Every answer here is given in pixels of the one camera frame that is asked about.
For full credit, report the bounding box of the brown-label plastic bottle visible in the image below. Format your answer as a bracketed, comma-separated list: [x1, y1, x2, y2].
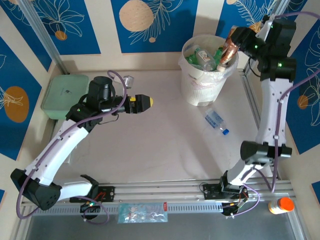
[216, 24, 240, 73]

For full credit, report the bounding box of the white ribbed waste bin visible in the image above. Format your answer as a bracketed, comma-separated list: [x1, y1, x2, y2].
[180, 34, 240, 107]

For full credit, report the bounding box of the pale green lunch box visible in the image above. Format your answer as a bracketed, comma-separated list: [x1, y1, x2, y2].
[40, 74, 90, 120]

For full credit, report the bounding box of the face mask plastic packet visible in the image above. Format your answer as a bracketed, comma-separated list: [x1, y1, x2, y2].
[65, 147, 77, 165]

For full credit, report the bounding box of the blue-white label bottle blue cap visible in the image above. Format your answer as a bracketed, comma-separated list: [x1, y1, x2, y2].
[204, 107, 230, 136]

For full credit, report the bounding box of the printed clear plastic packet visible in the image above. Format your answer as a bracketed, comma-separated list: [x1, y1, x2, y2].
[117, 201, 169, 224]

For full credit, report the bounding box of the grey metal sheet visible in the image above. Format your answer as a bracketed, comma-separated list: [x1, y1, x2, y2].
[14, 213, 307, 240]

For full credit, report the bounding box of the orange-capped small bottle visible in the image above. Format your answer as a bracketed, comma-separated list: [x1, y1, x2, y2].
[268, 196, 295, 215]

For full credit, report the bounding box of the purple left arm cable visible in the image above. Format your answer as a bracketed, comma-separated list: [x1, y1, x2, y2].
[16, 70, 128, 225]

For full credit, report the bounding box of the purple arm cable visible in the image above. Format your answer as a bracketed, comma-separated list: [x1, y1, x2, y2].
[224, 11, 320, 218]
[16, 70, 128, 225]

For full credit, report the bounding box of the aluminium frame post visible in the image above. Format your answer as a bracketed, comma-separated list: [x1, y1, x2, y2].
[243, 0, 305, 73]
[18, 0, 71, 75]

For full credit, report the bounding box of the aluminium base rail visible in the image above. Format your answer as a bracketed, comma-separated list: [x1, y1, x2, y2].
[98, 177, 293, 201]

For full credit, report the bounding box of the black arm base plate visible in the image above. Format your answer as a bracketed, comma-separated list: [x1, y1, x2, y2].
[201, 183, 248, 201]
[69, 183, 116, 204]

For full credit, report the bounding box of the grey slotted cable duct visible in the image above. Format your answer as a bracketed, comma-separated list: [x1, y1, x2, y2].
[47, 201, 225, 216]

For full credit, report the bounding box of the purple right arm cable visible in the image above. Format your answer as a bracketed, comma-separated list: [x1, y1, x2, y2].
[224, 11, 320, 218]

